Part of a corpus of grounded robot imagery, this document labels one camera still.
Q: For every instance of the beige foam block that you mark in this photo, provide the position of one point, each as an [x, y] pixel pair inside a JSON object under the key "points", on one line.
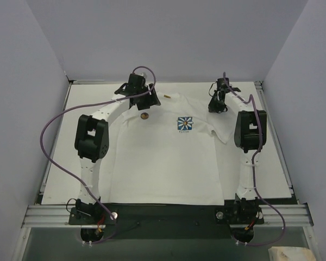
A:
{"points": [[284, 253]]}

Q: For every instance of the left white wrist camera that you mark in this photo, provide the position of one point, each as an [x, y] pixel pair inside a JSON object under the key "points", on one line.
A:
{"points": [[143, 74]]}

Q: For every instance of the white t-shirt with flower print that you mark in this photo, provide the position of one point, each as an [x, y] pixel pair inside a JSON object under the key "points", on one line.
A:
{"points": [[170, 157]]}

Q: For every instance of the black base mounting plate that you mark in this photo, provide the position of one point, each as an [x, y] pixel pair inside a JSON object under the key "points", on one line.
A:
{"points": [[165, 221]]}

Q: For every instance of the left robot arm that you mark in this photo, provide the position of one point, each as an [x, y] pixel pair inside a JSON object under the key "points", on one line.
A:
{"points": [[92, 137]]}

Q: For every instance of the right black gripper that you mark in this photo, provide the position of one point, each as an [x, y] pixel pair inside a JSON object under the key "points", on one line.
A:
{"points": [[217, 103]]}

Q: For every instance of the aluminium front rail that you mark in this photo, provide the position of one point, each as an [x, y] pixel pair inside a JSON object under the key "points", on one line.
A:
{"points": [[46, 216]]}

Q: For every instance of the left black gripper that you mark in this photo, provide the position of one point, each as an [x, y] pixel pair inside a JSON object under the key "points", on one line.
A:
{"points": [[148, 98]]}

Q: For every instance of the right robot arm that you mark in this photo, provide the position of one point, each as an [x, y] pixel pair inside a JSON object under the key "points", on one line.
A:
{"points": [[250, 136]]}

